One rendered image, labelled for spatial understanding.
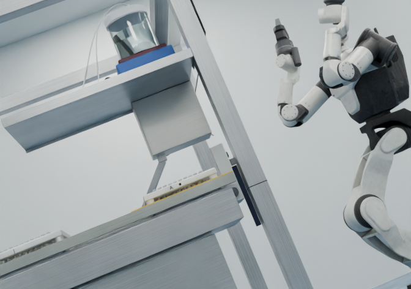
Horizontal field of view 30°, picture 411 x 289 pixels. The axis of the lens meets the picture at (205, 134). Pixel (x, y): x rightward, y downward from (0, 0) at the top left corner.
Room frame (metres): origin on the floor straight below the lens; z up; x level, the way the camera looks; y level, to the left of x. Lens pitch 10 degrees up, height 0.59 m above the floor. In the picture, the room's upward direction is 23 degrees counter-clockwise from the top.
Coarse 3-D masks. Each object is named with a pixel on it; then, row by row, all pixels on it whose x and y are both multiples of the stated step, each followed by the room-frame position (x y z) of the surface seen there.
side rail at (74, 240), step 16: (224, 176) 2.38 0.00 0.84; (192, 192) 2.36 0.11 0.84; (208, 192) 2.38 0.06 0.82; (144, 208) 2.34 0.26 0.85; (160, 208) 2.35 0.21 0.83; (112, 224) 2.33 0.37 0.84; (128, 224) 2.34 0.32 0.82; (64, 240) 2.31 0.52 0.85; (80, 240) 2.31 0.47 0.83; (32, 256) 2.30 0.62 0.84; (48, 256) 2.30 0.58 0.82; (0, 272) 2.28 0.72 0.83
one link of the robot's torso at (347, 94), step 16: (352, 48) 3.26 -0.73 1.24; (400, 64) 3.33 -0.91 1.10; (368, 80) 3.25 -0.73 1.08; (384, 80) 3.28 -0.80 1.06; (400, 80) 3.32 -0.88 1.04; (336, 96) 3.40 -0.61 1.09; (352, 96) 3.30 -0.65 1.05; (368, 96) 3.26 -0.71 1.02; (384, 96) 3.28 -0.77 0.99; (400, 96) 3.33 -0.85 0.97; (352, 112) 3.36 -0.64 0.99; (368, 112) 3.29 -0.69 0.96; (384, 112) 3.32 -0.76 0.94
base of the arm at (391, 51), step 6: (366, 30) 3.13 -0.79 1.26; (360, 36) 3.13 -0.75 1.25; (360, 42) 3.14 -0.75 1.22; (354, 48) 3.17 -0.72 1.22; (390, 48) 3.11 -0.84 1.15; (396, 48) 3.15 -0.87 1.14; (390, 54) 3.12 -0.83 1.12; (378, 60) 3.16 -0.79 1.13; (384, 60) 3.13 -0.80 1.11; (378, 66) 3.16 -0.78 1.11
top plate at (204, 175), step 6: (198, 174) 2.39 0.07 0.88; (204, 174) 2.39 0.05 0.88; (210, 174) 2.39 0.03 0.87; (186, 180) 2.38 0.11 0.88; (192, 180) 2.39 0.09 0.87; (198, 180) 2.39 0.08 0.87; (168, 186) 2.38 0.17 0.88; (174, 186) 2.38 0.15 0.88; (180, 186) 2.38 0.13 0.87; (186, 186) 2.41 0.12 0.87; (156, 192) 2.37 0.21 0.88; (162, 192) 2.37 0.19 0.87; (168, 192) 2.38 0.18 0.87; (144, 198) 2.36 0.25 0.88; (150, 198) 2.37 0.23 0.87; (156, 198) 2.40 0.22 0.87; (144, 204) 2.47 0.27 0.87
